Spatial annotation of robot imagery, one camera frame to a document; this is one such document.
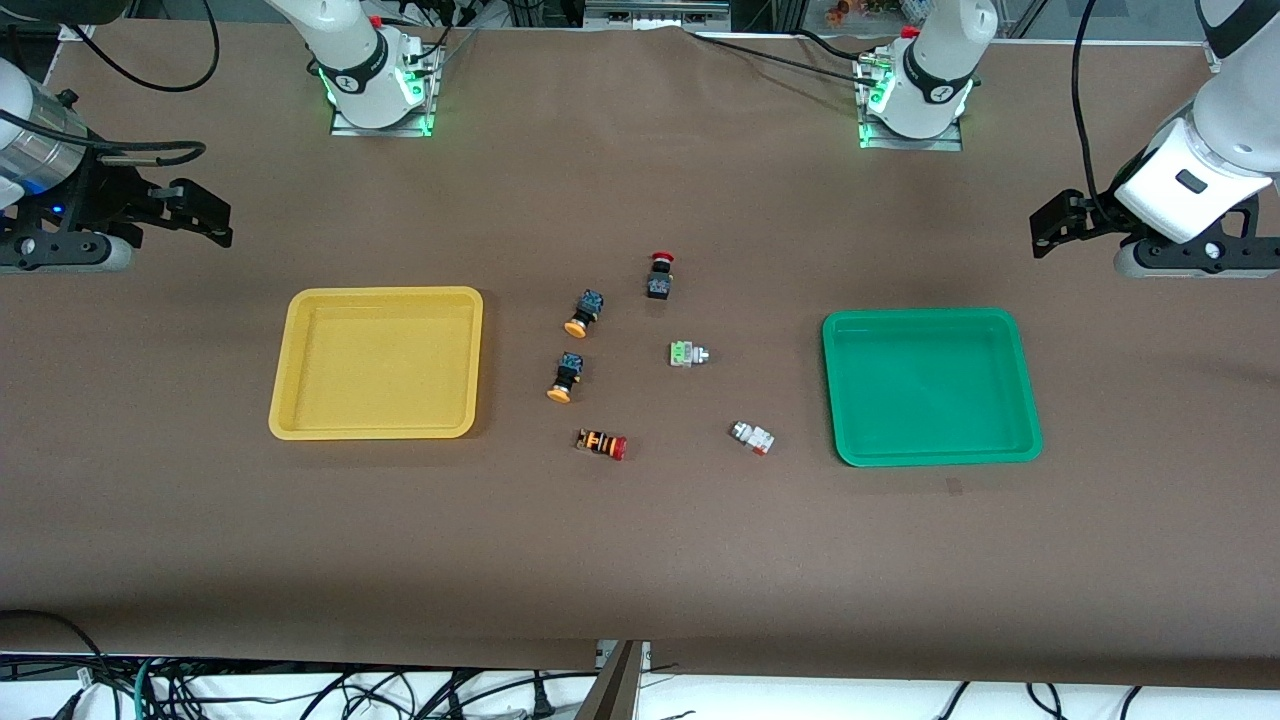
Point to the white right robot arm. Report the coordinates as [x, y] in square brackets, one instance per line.
[350, 55]

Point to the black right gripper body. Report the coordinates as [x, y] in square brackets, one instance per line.
[103, 195]

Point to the yellow plastic tray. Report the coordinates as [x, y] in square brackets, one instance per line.
[378, 365]

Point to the yellow push button switch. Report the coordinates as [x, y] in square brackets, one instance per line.
[584, 310]
[567, 374]

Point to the red button with orange body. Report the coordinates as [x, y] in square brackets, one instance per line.
[600, 442]

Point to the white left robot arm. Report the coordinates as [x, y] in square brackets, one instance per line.
[940, 65]

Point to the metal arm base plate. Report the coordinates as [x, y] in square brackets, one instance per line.
[868, 135]
[425, 95]

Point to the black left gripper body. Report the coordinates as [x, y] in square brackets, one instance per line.
[1093, 220]

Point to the aluminium frame rail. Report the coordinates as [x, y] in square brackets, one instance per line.
[675, 12]

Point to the green push button switch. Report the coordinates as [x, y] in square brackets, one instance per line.
[686, 353]

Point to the brown table cover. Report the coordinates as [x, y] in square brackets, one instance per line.
[640, 560]

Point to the red button with white body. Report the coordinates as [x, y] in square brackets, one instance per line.
[752, 437]

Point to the green plastic tray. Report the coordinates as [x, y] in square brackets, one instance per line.
[930, 388]

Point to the red mushroom push button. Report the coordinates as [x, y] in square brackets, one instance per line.
[659, 278]

